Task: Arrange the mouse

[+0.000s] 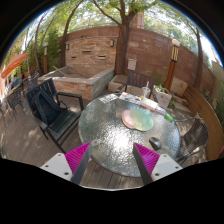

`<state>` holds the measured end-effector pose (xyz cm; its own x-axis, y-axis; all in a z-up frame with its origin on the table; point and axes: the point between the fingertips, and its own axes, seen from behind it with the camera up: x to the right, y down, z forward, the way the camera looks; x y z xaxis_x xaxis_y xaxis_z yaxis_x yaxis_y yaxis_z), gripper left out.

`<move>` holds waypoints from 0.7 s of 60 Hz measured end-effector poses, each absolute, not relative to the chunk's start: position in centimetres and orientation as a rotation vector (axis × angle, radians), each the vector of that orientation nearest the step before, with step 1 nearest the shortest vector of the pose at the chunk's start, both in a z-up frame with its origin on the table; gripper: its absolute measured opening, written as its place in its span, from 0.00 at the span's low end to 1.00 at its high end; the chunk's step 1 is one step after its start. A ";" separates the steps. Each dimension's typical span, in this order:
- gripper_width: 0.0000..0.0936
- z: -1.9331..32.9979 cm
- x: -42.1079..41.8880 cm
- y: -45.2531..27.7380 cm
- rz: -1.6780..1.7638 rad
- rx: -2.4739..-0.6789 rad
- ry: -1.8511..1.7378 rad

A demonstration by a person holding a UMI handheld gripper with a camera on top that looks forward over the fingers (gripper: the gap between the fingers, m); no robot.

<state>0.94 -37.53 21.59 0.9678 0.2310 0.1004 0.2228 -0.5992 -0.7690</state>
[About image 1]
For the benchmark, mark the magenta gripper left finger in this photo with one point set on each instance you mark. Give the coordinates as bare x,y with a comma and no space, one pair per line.
77,160

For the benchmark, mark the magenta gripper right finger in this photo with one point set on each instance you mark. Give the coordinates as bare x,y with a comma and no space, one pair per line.
146,160

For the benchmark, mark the black computer mouse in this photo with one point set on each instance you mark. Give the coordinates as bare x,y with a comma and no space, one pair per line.
155,143

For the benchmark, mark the round glass patio table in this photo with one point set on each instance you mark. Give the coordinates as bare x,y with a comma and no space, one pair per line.
112,142

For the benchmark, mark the green round plate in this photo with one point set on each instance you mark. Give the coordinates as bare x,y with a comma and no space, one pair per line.
142,120

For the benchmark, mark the pink round plate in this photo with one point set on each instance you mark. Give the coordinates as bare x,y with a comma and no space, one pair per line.
127,120

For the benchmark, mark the black slatted patio chair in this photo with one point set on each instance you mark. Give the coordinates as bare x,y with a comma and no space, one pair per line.
56,122

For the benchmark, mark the dark wicker chair right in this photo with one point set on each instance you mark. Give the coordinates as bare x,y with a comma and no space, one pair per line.
194,141

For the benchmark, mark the white paint palette box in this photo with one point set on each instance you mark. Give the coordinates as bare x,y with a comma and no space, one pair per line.
145,102

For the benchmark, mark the black backpack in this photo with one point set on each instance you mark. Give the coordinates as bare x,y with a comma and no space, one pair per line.
45,108

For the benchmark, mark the white tote bag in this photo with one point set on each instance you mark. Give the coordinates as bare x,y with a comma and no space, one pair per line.
163,97

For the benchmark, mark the clear plastic cup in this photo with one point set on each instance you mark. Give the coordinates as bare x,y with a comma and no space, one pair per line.
146,92

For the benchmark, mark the paper sheet on table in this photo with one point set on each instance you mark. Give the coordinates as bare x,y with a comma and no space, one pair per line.
108,98

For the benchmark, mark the stone fountain basin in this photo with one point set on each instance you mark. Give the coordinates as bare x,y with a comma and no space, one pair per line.
89,84

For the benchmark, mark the brown wooden chair far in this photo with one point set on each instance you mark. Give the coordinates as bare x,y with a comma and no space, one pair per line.
139,80

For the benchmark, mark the black metal chair left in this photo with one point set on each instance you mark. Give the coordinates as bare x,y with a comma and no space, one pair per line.
14,99

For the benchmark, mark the tree trunk centre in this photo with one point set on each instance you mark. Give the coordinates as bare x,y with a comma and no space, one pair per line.
127,12

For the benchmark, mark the orange patio umbrella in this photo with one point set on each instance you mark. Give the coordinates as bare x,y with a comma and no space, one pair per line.
14,62

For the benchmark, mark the wooden lamp post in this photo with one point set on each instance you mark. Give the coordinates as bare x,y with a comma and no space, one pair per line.
172,65

